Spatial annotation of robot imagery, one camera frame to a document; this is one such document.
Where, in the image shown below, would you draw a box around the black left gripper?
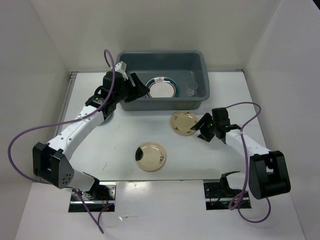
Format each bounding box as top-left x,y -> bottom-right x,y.
114,72 -> 150,104

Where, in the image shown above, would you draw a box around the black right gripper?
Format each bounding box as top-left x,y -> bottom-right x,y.
190,112 -> 219,142

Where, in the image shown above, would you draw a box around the beige plate black characters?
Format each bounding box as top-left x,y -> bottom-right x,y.
170,111 -> 199,136

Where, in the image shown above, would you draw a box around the white plate green red rim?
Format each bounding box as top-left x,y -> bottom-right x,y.
146,76 -> 179,98

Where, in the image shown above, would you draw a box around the blue floral small plate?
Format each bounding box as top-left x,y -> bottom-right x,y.
99,112 -> 114,126

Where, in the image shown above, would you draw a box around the clear plastic cup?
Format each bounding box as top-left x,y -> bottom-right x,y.
186,81 -> 198,97

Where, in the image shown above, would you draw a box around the beige plate dark spot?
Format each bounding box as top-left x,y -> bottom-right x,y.
134,141 -> 167,172

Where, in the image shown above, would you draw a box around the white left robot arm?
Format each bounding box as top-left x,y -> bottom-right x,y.
32,71 -> 150,200

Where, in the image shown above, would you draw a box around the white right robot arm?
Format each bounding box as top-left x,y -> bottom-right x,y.
190,107 -> 291,200

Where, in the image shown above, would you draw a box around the grey plastic bin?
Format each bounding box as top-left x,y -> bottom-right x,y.
116,50 -> 210,111

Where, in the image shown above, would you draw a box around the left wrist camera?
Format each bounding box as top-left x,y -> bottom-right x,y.
115,61 -> 127,78

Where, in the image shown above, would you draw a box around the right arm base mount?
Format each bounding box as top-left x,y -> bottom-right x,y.
203,181 -> 241,211

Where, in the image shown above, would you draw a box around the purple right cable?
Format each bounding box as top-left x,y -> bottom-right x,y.
226,101 -> 272,223

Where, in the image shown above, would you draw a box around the purple cable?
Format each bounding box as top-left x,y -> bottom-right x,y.
8,49 -> 120,235
226,101 -> 272,223

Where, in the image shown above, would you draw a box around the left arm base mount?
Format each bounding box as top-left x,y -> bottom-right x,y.
68,181 -> 117,213

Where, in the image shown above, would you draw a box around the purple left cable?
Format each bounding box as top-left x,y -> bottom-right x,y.
8,49 -> 120,235

